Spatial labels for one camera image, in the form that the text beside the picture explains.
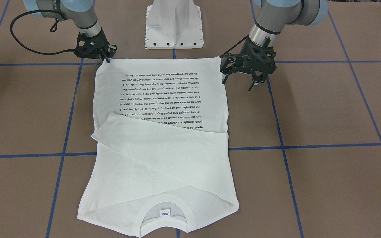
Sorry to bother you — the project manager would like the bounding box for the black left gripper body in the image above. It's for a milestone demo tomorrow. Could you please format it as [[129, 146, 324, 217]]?
[[235, 36, 276, 74]]

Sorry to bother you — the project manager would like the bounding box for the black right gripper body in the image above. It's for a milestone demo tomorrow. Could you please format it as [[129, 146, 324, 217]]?
[[74, 29, 111, 61]]

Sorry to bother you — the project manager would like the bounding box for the white long-sleeve printed shirt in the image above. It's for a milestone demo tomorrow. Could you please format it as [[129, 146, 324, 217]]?
[[77, 57, 239, 237]]

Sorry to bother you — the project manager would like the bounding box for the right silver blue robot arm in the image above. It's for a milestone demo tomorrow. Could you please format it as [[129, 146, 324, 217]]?
[[10, 0, 117, 63]]

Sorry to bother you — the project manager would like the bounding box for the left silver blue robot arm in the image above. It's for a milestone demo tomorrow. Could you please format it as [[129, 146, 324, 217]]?
[[220, 0, 328, 89]]

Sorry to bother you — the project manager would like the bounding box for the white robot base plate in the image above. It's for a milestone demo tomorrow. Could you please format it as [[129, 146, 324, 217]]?
[[145, 0, 204, 49]]

